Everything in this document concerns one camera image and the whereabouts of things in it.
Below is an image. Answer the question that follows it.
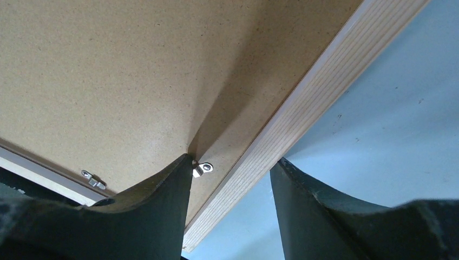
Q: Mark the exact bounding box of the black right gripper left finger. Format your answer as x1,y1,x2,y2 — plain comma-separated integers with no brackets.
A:
1,154,193,259

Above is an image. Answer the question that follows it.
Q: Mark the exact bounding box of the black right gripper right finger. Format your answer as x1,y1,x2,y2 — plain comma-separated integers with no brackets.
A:
270,158,458,259

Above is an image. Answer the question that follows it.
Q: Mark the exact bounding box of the brown backing board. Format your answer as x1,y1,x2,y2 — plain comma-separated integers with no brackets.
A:
1,1,360,222

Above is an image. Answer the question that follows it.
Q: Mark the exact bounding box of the light wooden picture frame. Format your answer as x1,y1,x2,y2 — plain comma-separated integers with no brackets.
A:
1,1,427,251

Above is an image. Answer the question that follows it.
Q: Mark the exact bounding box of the metal turn clip left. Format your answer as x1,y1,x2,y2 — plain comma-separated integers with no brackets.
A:
81,170,106,190

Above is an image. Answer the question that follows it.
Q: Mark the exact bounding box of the metal turn clip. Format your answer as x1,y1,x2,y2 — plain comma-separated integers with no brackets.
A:
81,170,106,190
192,161,213,178

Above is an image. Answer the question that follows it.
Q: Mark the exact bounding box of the metal turn clip right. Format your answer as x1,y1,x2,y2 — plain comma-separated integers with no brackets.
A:
192,161,213,178

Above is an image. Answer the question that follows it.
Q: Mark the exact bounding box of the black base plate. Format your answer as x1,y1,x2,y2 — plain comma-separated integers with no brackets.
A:
1,168,80,206

